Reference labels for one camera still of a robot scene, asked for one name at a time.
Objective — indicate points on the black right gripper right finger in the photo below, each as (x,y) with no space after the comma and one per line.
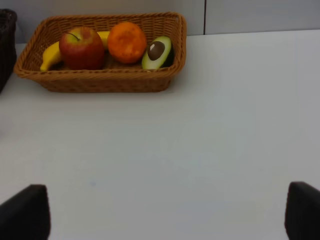
(302,213)

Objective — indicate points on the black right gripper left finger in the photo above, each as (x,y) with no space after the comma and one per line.
(26,215)

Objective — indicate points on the yellow banana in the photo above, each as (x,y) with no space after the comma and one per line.
(52,56)

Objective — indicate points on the red apple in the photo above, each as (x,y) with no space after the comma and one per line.
(81,48)

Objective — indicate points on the orange mandarin fruit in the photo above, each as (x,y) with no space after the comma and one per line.
(126,42)

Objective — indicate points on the halved avocado with pit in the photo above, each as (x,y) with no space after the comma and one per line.
(159,54)

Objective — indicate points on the light brown wicker basket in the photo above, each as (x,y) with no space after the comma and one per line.
(114,76)

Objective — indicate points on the dark brown wicker basket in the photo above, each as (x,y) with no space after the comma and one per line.
(8,55)

